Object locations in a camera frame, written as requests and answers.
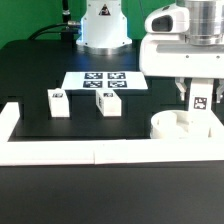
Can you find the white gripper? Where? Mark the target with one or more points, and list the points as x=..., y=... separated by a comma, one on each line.
x=185, y=40

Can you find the white round stool seat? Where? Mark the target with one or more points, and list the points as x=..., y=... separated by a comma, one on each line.
x=179, y=124

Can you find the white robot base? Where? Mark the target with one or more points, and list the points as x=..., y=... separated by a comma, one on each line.
x=103, y=28

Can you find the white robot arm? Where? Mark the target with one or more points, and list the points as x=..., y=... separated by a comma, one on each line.
x=185, y=40

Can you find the white sheet with tags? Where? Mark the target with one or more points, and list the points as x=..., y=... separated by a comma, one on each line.
x=109, y=80

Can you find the white U-shaped boundary fence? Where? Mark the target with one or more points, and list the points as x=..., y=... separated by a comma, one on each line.
x=105, y=151

